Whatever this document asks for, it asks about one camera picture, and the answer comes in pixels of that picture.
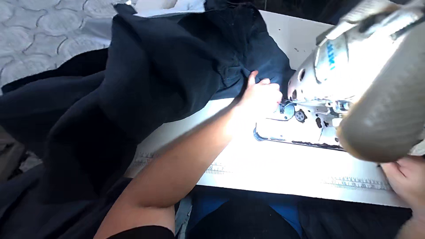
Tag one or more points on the person's legs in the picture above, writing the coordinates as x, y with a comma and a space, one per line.
342, 219

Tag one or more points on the person's left forearm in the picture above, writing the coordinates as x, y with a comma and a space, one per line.
186, 162

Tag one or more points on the person's left little finger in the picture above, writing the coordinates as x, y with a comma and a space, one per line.
252, 77

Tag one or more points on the white sewing machine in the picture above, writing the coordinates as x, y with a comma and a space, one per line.
310, 76

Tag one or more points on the person's right thumb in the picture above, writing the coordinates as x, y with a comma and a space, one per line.
391, 172

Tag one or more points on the person's left hand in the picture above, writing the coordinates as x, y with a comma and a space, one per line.
257, 96

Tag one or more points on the grey fabric strip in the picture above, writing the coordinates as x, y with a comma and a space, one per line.
183, 215

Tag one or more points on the dark fabric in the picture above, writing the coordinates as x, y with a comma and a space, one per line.
23, 209

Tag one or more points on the person's body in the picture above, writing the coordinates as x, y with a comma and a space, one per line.
244, 220

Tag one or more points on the beige rounded lamp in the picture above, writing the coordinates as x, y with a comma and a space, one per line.
381, 119

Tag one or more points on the white fabric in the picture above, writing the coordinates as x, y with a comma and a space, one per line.
159, 7

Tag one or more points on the person's right hand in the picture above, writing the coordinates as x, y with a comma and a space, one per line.
405, 176

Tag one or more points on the person's right forearm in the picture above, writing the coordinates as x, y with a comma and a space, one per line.
416, 225

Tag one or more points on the black garment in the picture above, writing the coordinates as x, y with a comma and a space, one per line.
156, 76

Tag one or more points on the person's left fingers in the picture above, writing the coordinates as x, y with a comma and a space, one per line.
273, 88

